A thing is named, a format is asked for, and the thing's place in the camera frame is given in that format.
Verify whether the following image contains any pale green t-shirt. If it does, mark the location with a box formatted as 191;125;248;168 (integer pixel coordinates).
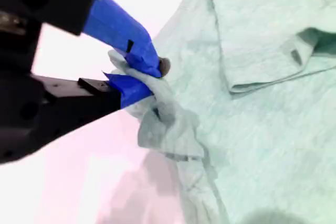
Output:
107;0;336;224

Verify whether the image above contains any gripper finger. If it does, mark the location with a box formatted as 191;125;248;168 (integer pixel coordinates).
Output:
15;0;172;79
43;71;155;142

